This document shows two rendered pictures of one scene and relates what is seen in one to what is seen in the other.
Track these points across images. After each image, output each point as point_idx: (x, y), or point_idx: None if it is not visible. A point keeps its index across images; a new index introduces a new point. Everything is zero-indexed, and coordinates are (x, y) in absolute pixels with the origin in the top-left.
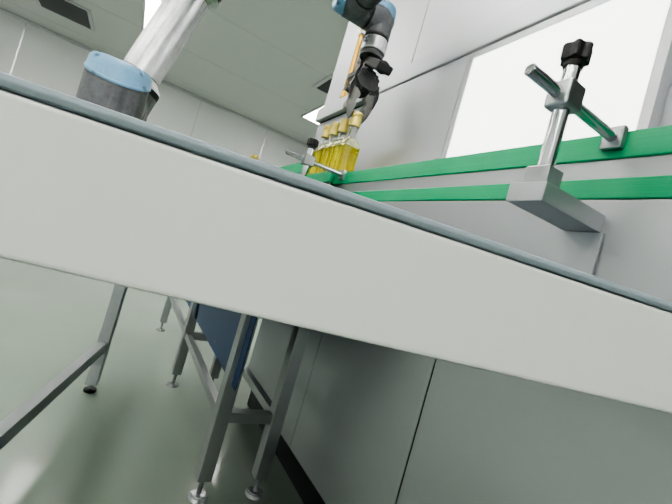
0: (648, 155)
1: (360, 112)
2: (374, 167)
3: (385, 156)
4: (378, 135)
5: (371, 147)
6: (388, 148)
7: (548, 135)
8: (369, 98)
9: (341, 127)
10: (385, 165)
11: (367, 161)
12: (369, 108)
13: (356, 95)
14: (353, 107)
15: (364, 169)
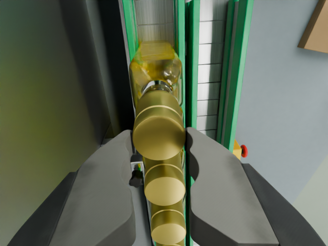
0: None
1: (157, 115)
2: (60, 102)
3: (32, 71)
4: (13, 194)
5: (46, 180)
6: (14, 74)
7: None
8: (104, 215)
9: (178, 157)
10: (42, 51)
11: (65, 151)
12: (97, 166)
13: (214, 186)
14: (194, 139)
15: (73, 142)
